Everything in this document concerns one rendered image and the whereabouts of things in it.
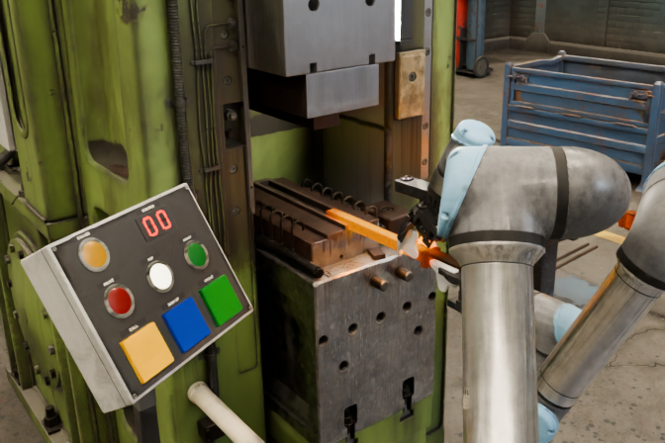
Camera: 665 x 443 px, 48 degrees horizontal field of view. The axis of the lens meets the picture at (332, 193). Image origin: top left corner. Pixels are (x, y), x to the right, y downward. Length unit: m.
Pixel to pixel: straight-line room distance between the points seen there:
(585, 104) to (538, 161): 4.45
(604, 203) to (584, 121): 4.44
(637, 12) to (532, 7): 1.58
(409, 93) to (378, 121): 0.11
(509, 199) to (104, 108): 1.24
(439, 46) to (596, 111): 3.38
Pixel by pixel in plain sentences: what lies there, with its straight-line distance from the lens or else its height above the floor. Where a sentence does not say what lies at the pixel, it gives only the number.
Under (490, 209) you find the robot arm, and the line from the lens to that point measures 0.89.
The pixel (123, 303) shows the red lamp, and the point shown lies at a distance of 1.26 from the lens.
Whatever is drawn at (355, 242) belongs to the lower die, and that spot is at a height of 0.95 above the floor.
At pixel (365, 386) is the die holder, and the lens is 1.88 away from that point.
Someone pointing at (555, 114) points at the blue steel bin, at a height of 0.40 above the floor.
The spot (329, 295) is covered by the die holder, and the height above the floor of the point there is 0.87.
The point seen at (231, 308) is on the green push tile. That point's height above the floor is 0.99.
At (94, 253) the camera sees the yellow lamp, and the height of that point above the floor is 1.17.
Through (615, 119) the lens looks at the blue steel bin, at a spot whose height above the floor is 0.44.
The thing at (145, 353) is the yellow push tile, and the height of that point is 1.01.
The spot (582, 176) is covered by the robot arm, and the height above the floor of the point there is 1.37.
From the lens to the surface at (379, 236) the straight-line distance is 1.65.
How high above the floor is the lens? 1.64
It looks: 19 degrees down
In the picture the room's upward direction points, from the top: 1 degrees counter-clockwise
